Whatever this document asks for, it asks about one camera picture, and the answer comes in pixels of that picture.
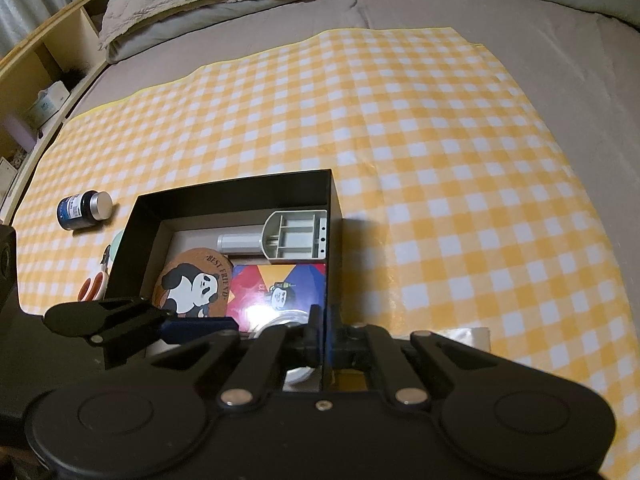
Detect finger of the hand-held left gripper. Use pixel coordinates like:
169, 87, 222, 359
44, 297, 240, 346

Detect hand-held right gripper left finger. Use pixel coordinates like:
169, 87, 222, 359
146, 305, 326, 407

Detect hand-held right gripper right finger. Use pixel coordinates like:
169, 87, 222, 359
326, 305, 502, 406

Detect round panda coaster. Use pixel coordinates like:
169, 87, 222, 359
156, 247, 235, 320

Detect red and blue card box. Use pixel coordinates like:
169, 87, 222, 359
227, 261, 329, 332

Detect white and orange scissors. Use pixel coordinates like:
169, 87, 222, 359
77, 246, 114, 302

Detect grey plastic holder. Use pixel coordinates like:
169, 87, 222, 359
216, 208, 329, 264

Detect black cardboard box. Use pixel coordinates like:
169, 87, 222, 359
102, 169, 346, 392

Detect dark blue supplement bottle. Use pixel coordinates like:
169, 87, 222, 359
56, 191, 114, 232

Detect small white case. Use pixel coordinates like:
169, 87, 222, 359
0, 157, 19, 207

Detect yellow checked mat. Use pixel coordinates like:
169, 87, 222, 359
10, 26, 636, 480

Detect purple box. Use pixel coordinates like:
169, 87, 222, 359
0, 112, 39, 149

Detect white tissue box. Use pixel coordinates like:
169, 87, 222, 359
22, 81, 71, 129

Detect dark fuzzy item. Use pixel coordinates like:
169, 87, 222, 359
57, 62, 87, 84

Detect wooden shelf unit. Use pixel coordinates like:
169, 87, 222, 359
0, 0, 126, 227

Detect grey curtain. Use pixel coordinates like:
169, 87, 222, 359
0, 0, 67, 52

